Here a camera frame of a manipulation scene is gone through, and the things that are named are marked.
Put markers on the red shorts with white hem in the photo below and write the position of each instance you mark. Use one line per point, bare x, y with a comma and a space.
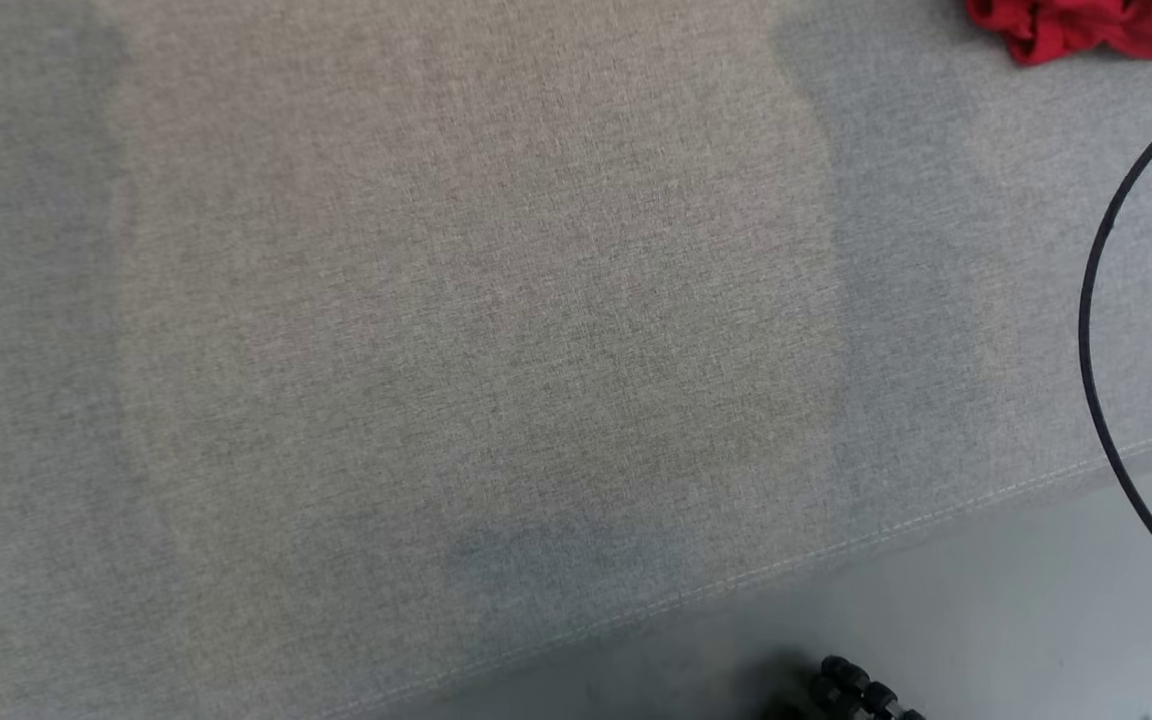
1066, 25

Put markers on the grey fabric sofa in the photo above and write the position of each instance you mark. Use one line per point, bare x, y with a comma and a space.
436, 300

